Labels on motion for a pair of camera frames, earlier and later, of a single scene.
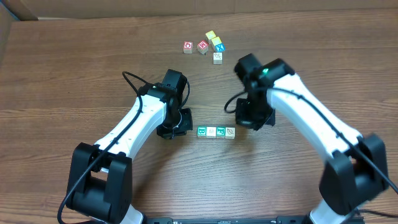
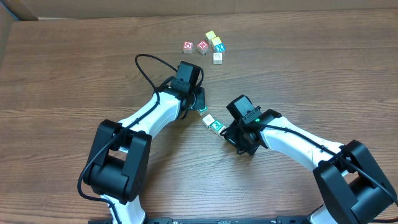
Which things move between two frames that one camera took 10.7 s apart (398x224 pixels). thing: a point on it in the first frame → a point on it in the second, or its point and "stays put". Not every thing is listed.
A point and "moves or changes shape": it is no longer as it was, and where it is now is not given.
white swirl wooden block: [211, 132] → [208, 120]
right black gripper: [252, 116] → [232, 135]
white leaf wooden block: [230, 132] moves or changes shape
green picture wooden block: [221, 132] moves or changes shape
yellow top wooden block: [211, 34] stays put
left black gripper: [179, 125] → [198, 99]
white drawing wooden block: [217, 58] stays put
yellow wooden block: [202, 132] → [204, 111]
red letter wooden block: [203, 46] stays put
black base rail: [225, 220] stays put
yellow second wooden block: [216, 41] stays put
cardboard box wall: [24, 10] stays put
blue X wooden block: [220, 48] stays put
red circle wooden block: [188, 46] stays put
